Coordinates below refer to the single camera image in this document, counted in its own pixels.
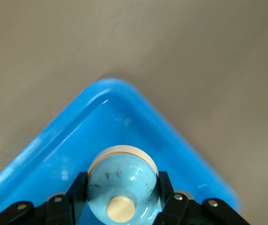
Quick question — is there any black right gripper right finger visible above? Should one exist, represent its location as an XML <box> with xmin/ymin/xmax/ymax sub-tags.
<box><xmin>154</xmin><ymin>171</ymin><xmax>251</xmax><ymax>225</ymax></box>

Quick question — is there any brown table cover mat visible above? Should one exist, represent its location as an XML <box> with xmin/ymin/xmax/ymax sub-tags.
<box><xmin>0</xmin><ymin>0</ymin><xmax>268</xmax><ymax>225</ymax></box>

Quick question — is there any blue plastic tray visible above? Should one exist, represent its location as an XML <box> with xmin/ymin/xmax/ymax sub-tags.
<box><xmin>0</xmin><ymin>78</ymin><xmax>240</xmax><ymax>225</ymax></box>

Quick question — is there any light blue call bell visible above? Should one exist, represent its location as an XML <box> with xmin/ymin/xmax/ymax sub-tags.
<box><xmin>86</xmin><ymin>145</ymin><xmax>160</xmax><ymax>223</ymax></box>

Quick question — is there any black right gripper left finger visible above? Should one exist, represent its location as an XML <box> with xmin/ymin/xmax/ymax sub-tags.
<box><xmin>0</xmin><ymin>172</ymin><xmax>89</xmax><ymax>225</ymax></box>

